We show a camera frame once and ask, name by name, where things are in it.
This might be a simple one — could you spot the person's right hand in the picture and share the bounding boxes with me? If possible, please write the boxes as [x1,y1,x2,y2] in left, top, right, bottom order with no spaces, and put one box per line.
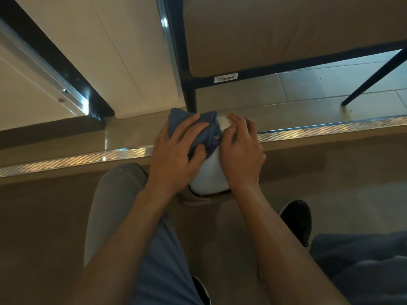
[218,112,266,193]

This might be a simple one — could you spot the person's left hand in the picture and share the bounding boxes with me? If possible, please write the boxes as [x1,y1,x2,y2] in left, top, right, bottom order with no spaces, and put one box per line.
[149,112,211,196]

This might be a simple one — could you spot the white rounded container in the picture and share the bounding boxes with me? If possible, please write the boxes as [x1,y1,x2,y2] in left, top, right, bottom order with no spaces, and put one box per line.
[189,113,257,196]

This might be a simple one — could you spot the person's right forearm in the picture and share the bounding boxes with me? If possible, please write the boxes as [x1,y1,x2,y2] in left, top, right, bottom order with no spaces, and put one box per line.
[230,182,352,305]

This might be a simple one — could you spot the black shoe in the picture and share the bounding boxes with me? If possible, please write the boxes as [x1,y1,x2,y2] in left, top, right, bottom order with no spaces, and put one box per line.
[191,276,212,305]
[279,200,313,248]

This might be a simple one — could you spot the vertical metal edge strip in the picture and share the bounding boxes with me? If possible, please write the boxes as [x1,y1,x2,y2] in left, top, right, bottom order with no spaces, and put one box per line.
[156,0,185,99]

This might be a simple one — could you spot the person's left forearm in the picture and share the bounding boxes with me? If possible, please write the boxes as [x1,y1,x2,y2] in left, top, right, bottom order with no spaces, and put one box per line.
[65,184,188,305]

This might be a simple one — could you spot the dark metal chair frame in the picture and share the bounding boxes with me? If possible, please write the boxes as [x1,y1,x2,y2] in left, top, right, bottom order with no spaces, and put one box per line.
[162,0,407,113]

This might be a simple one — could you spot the blue cleaning cloth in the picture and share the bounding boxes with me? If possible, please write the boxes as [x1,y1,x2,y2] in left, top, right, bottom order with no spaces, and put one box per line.
[167,107,223,161]

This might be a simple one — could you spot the aluminium sliding door track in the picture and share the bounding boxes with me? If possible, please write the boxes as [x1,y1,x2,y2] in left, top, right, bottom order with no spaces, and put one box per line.
[0,16,90,117]

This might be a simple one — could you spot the ribbed metal threshold strip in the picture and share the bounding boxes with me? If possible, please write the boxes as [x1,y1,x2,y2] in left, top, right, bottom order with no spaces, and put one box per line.
[0,115,407,179]

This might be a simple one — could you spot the brown seat cushion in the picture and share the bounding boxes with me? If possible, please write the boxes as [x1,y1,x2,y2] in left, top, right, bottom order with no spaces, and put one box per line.
[183,0,407,78]

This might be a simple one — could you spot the blue-grey fabric garment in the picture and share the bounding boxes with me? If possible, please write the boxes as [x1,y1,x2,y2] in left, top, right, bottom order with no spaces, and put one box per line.
[309,231,407,305]

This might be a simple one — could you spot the white barcode label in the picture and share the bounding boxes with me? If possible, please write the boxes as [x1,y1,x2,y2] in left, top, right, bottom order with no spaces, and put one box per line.
[213,72,239,84]

